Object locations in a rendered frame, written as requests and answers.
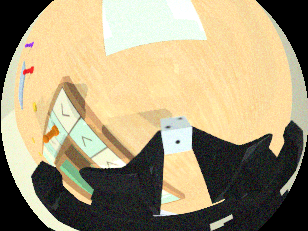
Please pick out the cream and green board track with arrow squares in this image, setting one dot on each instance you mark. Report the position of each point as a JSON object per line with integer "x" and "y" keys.
{"x": 69, "y": 122}

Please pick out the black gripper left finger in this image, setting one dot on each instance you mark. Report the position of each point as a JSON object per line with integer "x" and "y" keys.
{"x": 142, "y": 176}

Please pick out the white die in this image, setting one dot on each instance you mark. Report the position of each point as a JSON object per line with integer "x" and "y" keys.
{"x": 176, "y": 134}

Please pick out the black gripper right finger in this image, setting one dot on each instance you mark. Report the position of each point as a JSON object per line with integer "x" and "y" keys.
{"x": 220, "y": 161}

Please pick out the orange pawn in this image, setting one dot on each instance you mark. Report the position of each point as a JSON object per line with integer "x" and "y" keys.
{"x": 54, "y": 132}

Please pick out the red game pawn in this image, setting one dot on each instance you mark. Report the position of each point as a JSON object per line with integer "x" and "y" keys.
{"x": 28, "y": 70}

